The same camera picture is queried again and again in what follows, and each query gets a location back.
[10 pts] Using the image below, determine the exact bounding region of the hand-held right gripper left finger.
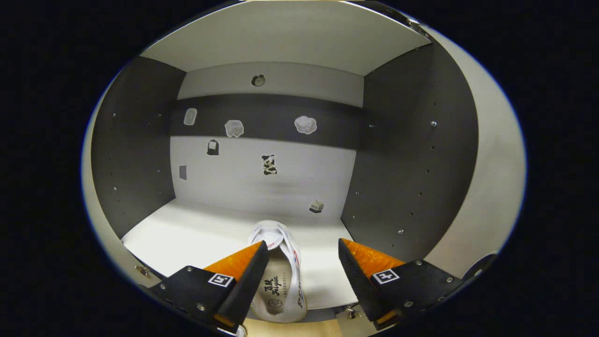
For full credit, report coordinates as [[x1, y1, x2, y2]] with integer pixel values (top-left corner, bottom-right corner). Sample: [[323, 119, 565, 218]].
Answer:
[[150, 240, 270, 334]]

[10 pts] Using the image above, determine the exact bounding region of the white cabinet shelf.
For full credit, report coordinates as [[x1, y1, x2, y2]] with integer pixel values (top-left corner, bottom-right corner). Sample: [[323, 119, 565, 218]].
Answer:
[[140, 1, 431, 76], [121, 199, 358, 310]]

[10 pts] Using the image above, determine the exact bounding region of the white shoe cabinet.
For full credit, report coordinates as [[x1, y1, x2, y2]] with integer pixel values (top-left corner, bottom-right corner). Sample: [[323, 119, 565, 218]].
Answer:
[[91, 0, 479, 323]]

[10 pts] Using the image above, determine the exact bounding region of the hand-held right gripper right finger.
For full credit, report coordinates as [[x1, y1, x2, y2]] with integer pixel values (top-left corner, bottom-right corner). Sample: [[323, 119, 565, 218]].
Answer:
[[338, 238, 468, 331]]

